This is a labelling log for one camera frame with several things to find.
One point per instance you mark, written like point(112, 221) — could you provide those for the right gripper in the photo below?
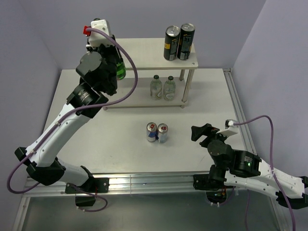
point(207, 130)

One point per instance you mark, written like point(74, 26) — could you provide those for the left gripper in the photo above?
point(112, 48)

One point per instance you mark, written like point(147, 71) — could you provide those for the green Perrier bottle front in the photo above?
point(120, 69)

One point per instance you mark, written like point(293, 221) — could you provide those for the clear Chang bottle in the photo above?
point(156, 88)
point(169, 89)

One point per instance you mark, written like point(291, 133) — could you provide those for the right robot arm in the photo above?
point(243, 169)

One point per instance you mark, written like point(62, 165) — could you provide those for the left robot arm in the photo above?
point(98, 70)

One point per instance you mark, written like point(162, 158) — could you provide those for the white two-tier shelf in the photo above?
point(147, 55)

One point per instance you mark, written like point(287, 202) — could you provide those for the silver can right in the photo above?
point(162, 131)

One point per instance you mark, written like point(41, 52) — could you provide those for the blue silver can left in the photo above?
point(151, 130)

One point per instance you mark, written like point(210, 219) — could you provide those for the black tall can left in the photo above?
point(172, 36)

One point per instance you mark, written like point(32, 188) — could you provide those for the black tall can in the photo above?
point(187, 32)
point(172, 36)

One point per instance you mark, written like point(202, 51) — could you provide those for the black tall can right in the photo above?
point(187, 32)

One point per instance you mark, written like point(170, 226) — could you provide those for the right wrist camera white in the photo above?
point(230, 128)

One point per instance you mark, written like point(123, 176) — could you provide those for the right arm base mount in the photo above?
point(216, 193)

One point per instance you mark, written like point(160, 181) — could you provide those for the aluminium rail frame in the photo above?
point(112, 144)

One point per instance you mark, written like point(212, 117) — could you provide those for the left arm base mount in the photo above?
point(86, 196)

